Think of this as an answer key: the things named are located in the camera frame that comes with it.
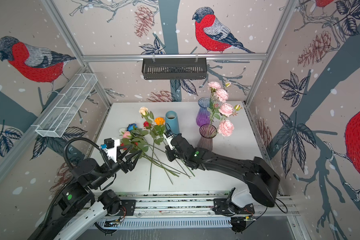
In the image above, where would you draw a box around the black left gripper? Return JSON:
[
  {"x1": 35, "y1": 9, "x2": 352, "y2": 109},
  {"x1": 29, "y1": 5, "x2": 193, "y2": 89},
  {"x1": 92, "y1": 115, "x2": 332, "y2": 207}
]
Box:
[{"x1": 91, "y1": 142, "x2": 142, "y2": 189}]

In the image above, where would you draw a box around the orange artificial rose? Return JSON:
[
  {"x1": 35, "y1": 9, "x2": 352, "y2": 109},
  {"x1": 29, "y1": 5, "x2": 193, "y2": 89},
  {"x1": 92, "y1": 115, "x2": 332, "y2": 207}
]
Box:
[{"x1": 151, "y1": 117, "x2": 191, "y2": 180}]

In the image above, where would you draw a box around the cream peach artificial rose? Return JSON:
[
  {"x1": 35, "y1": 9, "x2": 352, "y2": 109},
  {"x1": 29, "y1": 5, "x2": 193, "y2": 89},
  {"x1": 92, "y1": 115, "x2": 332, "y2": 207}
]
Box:
[{"x1": 139, "y1": 107, "x2": 166, "y2": 145}]

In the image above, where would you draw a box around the pink peony spray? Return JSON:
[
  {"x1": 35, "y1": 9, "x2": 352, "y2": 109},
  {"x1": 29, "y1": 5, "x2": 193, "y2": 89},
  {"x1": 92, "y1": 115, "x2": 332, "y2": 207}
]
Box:
[
  {"x1": 214, "y1": 103, "x2": 242, "y2": 137},
  {"x1": 207, "y1": 82, "x2": 229, "y2": 125}
]

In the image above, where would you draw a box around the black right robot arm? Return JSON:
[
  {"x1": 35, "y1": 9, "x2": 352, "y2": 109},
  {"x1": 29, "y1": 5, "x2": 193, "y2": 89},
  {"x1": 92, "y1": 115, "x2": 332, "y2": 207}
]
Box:
[{"x1": 163, "y1": 132, "x2": 280, "y2": 217}]

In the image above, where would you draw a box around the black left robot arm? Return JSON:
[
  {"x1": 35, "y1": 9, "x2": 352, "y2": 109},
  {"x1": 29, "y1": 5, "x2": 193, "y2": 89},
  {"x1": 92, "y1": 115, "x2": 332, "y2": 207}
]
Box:
[{"x1": 29, "y1": 146, "x2": 142, "y2": 240}]

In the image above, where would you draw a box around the pink grey glass vase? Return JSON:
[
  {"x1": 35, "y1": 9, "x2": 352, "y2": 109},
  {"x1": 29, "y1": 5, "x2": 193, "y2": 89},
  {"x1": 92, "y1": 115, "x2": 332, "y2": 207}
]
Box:
[{"x1": 197, "y1": 124, "x2": 218, "y2": 151}]

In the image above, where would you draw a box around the teal ceramic vase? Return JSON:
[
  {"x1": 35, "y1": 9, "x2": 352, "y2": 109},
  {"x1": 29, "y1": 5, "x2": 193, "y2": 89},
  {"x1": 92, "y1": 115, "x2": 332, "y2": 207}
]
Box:
[{"x1": 165, "y1": 111, "x2": 180, "y2": 135}]

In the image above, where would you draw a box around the blue purple glass vase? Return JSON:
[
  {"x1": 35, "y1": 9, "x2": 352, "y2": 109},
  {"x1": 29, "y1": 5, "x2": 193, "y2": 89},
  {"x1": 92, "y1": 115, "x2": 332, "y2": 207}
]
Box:
[{"x1": 196, "y1": 97, "x2": 210, "y2": 127}]

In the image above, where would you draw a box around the pink artificial rose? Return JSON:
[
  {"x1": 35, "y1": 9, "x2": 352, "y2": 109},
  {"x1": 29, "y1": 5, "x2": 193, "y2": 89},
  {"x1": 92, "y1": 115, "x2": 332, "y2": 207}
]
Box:
[{"x1": 123, "y1": 131, "x2": 132, "y2": 139}]

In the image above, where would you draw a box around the blue artificial rose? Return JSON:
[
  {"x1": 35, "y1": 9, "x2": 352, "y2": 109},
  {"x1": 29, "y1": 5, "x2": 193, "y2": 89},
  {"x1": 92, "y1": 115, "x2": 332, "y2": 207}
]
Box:
[{"x1": 127, "y1": 123, "x2": 138, "y2": 132}]

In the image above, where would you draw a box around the red artificial rose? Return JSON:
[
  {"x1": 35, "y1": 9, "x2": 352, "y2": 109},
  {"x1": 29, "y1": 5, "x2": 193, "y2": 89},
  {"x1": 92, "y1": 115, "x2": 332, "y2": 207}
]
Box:
[{"x1": 143, "y1": 121, "x2": 152, "y2": 129}]

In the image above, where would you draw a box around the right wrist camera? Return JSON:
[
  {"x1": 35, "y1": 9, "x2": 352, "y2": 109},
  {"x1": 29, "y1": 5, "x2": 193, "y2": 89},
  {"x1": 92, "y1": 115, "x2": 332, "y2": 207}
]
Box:
[{"x1": 163, "y1": 131, "x2": 174, "y2": 151}]

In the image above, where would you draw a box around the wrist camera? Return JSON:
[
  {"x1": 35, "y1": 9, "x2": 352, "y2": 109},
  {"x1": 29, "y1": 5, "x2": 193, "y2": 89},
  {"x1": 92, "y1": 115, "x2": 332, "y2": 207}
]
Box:
[
  {"x1": 163, "y1": 131, "x2": 174, "y2": 151},
  {"x1": 101, "y1": 138, "x2": 121, "y2": 163}
]

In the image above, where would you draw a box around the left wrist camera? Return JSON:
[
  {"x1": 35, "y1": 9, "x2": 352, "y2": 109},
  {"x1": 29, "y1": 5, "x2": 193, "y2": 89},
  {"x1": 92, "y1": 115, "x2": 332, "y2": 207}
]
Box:
[{"x1": 101, "y1": 138, "x2": 121, "y2": 163}]

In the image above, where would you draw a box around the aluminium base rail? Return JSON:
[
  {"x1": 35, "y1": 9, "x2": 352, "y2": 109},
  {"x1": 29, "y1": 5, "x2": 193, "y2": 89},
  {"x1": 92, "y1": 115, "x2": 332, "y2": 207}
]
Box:
[{"x1": 52, "y1": 190, "x2": 298, "y2": 230}]

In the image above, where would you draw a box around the white wire mesh shelf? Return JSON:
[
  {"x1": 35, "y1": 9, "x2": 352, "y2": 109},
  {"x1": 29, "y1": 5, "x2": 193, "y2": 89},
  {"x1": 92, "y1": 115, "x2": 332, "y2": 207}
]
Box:
[{"x1": 36, "y1": 73, "x2": 98, "y2": 138}]

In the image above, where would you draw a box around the black hanging wire basket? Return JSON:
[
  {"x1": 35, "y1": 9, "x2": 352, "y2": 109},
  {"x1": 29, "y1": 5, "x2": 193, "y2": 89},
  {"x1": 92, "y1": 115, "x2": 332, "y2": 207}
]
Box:
[{"x1": 142, "y1": 58, "x2": 207, "y2": 80}]

